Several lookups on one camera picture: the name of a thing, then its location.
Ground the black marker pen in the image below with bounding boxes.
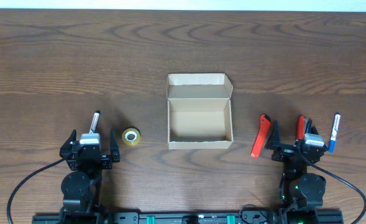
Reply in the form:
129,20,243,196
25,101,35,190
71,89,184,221
89,110,101,134

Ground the open cardboard box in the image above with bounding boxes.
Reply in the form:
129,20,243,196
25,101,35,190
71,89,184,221
166,73,234,150

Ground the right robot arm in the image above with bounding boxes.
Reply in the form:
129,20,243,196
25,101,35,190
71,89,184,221
265,121,327,223

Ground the red utility knife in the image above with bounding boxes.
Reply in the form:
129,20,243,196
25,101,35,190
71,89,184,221
251,114,271,158

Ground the left black cable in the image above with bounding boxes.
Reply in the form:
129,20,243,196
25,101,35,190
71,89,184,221
6,157,68,224

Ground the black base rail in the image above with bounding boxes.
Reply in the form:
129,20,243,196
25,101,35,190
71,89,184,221
32,210,344,224

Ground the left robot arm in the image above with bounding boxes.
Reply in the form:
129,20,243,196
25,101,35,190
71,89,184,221
58,130,120,224

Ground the right black cable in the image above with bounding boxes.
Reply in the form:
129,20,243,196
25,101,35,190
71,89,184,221
296,144,366,224

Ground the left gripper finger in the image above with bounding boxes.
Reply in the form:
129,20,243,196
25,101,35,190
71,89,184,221
62,129,76,149
109,129,119,156

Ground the blue marker pen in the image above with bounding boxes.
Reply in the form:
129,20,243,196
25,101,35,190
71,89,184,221
328,113,341,153

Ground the yellow tape roll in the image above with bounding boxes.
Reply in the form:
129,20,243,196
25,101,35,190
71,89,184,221
122,128,141,146

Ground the black cable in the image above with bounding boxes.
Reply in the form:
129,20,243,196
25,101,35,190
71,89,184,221
6,157,68,224
296,144,366,224

